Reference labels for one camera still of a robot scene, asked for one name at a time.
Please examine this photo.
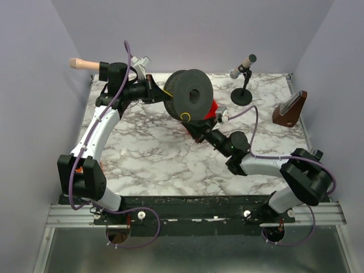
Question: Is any yellow cable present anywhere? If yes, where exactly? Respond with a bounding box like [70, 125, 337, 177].
[162, 89, 192, 122]

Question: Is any grey cable spool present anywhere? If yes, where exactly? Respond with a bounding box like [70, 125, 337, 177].
[163, 69, 213, 121]

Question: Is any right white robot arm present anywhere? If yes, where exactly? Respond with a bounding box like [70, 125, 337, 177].
[182, 118, 334, 216]

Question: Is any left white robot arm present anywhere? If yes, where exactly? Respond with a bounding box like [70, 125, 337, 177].
[57, 58, 172, 214]

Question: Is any red plastic bin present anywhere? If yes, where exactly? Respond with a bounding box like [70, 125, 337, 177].
[199, 100, 218, 121]

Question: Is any silver microphone on stand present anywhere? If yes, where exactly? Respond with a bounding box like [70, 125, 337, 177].
[229, 53, 258, 106]

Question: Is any brown wooden metronome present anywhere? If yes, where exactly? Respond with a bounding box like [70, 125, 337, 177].
[272, 90, 308, 128]

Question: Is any beige microphone on stand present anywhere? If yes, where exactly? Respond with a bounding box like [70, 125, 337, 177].
[69, 58, 109, 82]

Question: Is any black metronome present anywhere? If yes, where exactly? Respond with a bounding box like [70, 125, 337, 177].
[311, 150, 324, 161]

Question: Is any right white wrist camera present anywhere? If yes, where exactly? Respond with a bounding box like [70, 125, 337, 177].
[215, 105, 229, 123]

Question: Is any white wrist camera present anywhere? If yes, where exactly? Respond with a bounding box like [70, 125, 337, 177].
[131, 56, 151, 80]
[215, 105, 229, 123]

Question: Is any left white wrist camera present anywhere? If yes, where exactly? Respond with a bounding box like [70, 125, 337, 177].
[131, 56, 151, 80]

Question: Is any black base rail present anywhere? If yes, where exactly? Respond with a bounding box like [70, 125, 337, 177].
[94, 195, 295, 237]

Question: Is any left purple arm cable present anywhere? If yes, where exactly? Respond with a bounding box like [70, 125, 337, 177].
[69, 40, 162, 249]

